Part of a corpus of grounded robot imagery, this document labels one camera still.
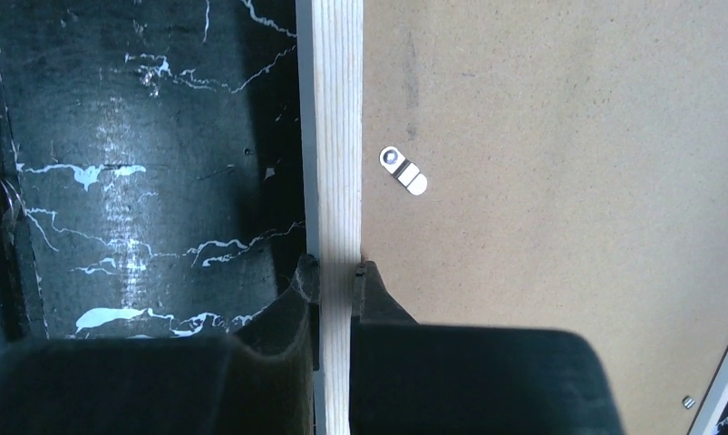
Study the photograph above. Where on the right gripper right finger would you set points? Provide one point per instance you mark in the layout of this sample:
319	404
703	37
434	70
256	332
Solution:
412	378

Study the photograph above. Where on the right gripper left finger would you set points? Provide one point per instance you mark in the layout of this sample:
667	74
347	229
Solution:
257	380

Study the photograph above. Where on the white wooden photo frame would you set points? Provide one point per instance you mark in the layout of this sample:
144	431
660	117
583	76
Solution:
559	164

